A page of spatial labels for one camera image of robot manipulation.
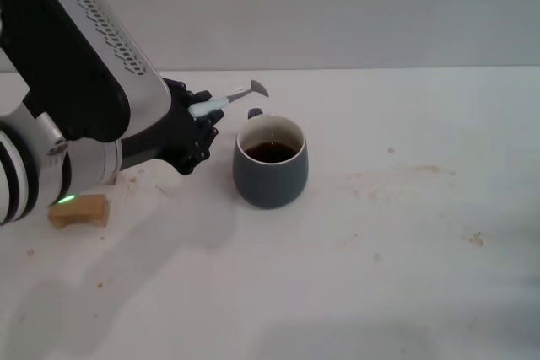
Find left wrist camera housing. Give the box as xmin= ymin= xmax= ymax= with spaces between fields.
xmin=0 ymin=0 xmax=173 ymax=144

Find spoon with light blue handle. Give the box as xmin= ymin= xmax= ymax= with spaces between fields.
xmin=188 ymin=79 xmax=270 ymax=119

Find light notched wooden block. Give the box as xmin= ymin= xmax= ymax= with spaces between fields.
xmin=47 ymin=194 xmax=111 ymax=228

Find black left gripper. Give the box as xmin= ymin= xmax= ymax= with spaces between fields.
xmin=120 ymin=78 xmax=225 ymax=176

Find grey ceramic cup with coffee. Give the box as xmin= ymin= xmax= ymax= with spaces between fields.
xmin=232 ymin=107 xmax=310 ymax=210

